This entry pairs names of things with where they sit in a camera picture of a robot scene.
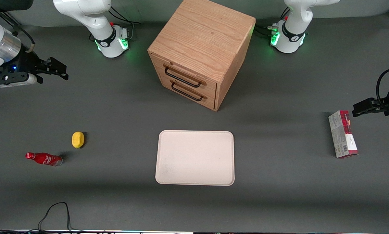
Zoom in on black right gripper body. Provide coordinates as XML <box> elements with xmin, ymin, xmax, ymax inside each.
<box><xmin>0</xmin><ymin>52</ymin><xmax>41</xmax><ymax>89</ymax></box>

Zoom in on red coke bottle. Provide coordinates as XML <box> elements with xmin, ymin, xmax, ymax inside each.
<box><xmin>25</xmin><ymin>152</ymin><xmax>63</xmax><ymax>167</ymax></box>

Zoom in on beige plastic tray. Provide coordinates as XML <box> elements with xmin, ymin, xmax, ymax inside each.
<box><xmin>155</xmin><ymin>130</ymin><xmax>235</xmax><ymax>186</ymax></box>

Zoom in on red and grey carton box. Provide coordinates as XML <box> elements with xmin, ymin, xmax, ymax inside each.
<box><xmin>328</xmin><ymin>110</ymin><xmax>359</xmax><ymax>159</ymax></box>

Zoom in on yellow lemon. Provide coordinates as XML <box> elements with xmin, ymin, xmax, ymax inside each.
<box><xmin>72</xmin><ymin>131</ymin><xmax>85</xmax><ymax>149</ymax></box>

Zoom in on wooden drawer front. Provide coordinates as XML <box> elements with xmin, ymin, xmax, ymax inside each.
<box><xmin>150</xmin><ymin>53</ymin><xmax>218</xmax><ymax>95</ymax></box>
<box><xmin>161</xmin><ymin>74</ymin><xmax>216</xmax><ymax>111</ymax></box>

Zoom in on wooden drawer cabinet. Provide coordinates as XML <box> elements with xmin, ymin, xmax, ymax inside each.
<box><xmin>147</xmin><ymin>0</ymin><xmax>256</xmax><ymax>112</ymax></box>

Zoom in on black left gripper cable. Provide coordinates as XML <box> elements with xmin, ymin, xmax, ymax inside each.
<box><xmin>376</xmin><ymin>68</ymin><xmax>389</xmax><ymax>108</ymax></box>

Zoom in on aluminium frame rail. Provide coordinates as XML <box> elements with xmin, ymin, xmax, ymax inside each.
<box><xmin>0</xmin><ymin>6</ymin><xmax>20</xmax><ymax>29</ymax></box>

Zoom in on black right arm base cables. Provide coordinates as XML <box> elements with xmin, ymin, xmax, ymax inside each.
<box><xmin>89</xmin><ymin>5</ymin><xmax>142</xmax><ymax>43</ymax></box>

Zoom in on black arm base cables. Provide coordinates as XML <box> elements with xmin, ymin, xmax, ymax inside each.
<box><xmin>89</xmin><ymin>5</ymin><xmax>142</xmax><ymax>43</ymax></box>
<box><xmin>254</xmin><ymin>6</ymin><xmax>291</xmax><ymax>39</ymax></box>

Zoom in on black left arm base cables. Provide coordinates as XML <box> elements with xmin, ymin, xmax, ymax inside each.
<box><xmin>254</xmin><ymin>6</ymin><xmax>291</xmax><ymax>39</ymax></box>

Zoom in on black metal drawer handle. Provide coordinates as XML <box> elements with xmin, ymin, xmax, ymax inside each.
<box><xmin>163</xmin><ymin>64</ymin><xmax>207</xmax><ymax>88</ymax></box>
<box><xmin>170</xmin><ymin>81</ymin><xmax>208</xmax><ymax>102</ymax></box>

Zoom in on black looped table-edge cable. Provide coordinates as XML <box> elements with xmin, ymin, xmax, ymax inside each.
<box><xmin>0</xmin><ymin>202</ymin><xmax>84</xmax><ymax>233</ymax></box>

